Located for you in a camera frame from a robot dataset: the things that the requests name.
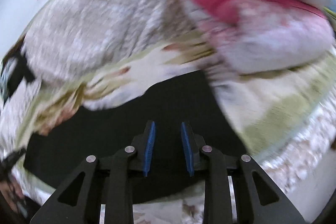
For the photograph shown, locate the dark clothes pile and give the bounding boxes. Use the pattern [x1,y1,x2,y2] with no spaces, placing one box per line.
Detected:
[1,37,35,103]

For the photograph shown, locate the black pants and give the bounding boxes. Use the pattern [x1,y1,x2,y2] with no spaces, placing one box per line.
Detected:
[23,69,253,205]

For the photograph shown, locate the fleece floral blanket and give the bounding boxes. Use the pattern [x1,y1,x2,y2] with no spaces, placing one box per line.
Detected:
[1,31,335,193]

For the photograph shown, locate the person left hand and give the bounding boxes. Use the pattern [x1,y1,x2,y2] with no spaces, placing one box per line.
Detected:
[1,174,25,213]

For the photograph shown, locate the pink floral comforter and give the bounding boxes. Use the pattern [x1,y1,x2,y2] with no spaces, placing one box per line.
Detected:
[181,0,335,75]

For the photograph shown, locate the quilted beige bedspread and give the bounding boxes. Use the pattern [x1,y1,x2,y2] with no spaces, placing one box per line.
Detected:
[0,0,200,135]

